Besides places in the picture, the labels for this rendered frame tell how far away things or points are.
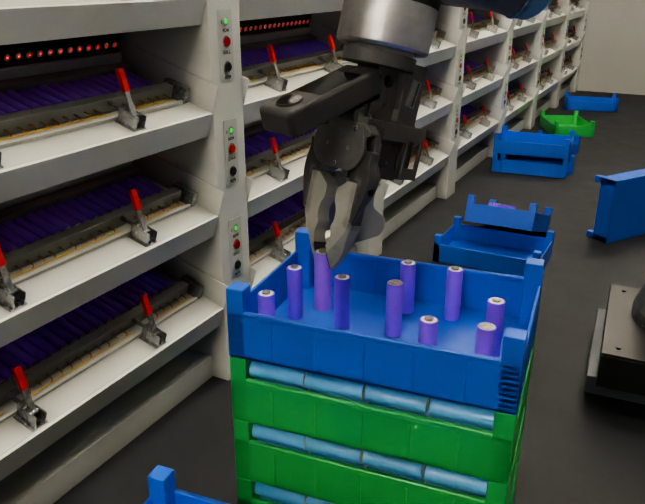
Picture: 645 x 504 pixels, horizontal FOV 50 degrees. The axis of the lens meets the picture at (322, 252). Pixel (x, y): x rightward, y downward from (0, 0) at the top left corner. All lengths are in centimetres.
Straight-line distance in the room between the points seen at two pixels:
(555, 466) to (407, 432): 61
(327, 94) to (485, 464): 38
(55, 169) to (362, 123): 50
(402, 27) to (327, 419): 39
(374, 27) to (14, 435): 76
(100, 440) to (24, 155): 51
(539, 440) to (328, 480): 63
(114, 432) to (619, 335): 95
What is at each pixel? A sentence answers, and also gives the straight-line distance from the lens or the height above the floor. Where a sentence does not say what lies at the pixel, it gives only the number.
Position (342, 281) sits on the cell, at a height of 47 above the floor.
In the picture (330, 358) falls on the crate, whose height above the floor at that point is 42.
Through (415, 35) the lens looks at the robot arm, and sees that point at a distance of 67.
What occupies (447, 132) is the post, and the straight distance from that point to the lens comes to 257.
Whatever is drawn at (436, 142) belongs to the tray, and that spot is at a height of 21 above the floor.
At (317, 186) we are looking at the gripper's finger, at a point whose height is 58.
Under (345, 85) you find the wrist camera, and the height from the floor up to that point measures 69.
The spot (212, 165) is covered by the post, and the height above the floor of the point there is 45.
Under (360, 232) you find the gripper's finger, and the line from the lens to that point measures 69.
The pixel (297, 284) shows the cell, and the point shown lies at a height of 45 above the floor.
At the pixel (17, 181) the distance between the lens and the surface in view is 98.
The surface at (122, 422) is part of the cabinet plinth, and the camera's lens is 130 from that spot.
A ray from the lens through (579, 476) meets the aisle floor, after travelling 130.
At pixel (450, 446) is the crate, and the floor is 35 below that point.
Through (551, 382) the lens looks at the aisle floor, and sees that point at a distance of 153.
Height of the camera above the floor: 78
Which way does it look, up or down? 22 degrees down
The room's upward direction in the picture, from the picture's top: straight up
